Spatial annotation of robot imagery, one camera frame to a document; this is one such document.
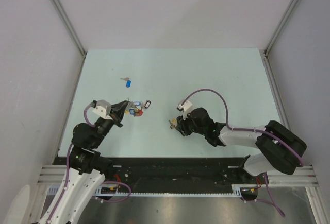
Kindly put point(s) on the aluminium frame post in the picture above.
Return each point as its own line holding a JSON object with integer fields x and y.
{"x": 59, "y": 8}
{"x": 281, "y": 25}

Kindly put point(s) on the red handled keyring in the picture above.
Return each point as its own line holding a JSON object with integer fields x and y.
{"x": 129, "y": 105}

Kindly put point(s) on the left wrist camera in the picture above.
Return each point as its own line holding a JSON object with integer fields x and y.
{"x": 102, "y": 108}

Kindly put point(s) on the left aluminium frame post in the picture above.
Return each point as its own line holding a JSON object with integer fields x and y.
{"x": 59, "y": 8}

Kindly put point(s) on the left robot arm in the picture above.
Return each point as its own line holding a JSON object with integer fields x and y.
{"x": 85, "y": 169}

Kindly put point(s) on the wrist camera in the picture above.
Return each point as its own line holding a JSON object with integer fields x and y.
{"x": 185, "y": 107}
{"x": 102, "y": 108}

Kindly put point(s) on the solid blue tag key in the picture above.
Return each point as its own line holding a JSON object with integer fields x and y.
{"x": 128, "y": 81}

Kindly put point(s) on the right aluminium frame post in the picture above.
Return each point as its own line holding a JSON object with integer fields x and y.
{"x": 281, "y": 25}

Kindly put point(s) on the black frame key tag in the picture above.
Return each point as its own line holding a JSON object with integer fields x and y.
{"x": 147, "y": 104}

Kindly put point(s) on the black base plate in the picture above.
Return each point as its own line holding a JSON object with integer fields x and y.
{"x": 178, "y": 175}

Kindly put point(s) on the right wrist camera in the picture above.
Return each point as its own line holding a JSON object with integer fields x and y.
{"x": 185, "y": 107}

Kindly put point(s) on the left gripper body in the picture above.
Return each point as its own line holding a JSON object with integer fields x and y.
{"x": 115, "y": 119}

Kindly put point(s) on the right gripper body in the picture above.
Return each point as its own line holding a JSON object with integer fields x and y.
{"x": 187, "y": 126}

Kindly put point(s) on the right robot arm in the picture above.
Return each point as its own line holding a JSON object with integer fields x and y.
{"x": 279, "y": 148}

